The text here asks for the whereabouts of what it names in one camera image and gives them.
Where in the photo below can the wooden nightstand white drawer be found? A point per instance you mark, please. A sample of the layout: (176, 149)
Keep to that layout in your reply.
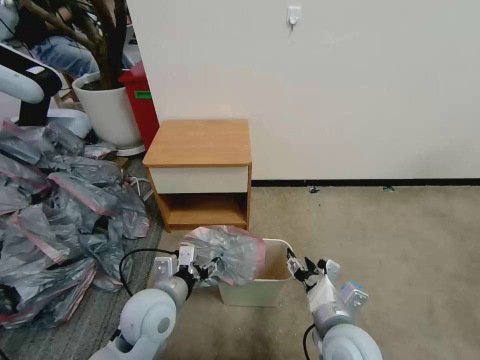
(198, 150)

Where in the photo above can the person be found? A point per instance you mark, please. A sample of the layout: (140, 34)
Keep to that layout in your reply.
(63, 52)

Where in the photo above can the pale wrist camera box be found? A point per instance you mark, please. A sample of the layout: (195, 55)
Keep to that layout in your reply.
(186, 255)
(332, 268)

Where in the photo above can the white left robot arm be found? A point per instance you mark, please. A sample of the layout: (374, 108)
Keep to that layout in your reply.
(148, 313)

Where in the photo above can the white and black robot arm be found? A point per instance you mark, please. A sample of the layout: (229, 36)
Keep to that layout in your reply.
(22, 84)

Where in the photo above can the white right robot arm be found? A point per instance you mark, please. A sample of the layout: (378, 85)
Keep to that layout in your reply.
(343, 335)

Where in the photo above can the white pot saucer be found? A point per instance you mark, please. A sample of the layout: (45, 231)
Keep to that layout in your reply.
(131, 151)

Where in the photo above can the wooden stool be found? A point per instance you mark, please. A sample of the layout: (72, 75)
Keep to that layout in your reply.
(67, 95)

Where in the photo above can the white plant pot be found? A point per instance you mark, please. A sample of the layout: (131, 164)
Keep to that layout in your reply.
(108, 112)

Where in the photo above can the black baseboard strip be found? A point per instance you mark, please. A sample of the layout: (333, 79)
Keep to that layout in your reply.
(367, 183)

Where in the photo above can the grey garbage bag pink rim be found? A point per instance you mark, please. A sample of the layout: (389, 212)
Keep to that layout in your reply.
(230, 255)

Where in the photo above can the white wall hook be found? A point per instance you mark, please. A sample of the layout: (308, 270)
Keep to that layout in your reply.
(293, 14)

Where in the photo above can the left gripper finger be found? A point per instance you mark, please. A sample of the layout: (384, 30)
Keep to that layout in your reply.
(203, 276)
(210, 264)

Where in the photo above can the cream plastic trash can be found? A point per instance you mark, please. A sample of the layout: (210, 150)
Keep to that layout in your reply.
(251, 292)

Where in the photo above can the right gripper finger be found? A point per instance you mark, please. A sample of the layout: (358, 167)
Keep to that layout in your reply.
(294, 267)
(312, 266)

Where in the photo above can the small dark floor debris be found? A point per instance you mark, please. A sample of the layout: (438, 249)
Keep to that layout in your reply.
(388, 189)
(313, 190)

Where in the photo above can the red box green label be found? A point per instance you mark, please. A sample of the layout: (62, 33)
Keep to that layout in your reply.
(144, 108)

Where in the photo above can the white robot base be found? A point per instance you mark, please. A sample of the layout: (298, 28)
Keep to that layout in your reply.
(73, 122)

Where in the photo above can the pile of grey garbage bags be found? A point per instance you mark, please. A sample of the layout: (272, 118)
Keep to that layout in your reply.
(56, 210)

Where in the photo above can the indoor tree dark trunk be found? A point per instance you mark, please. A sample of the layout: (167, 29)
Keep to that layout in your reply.
(108, 41)

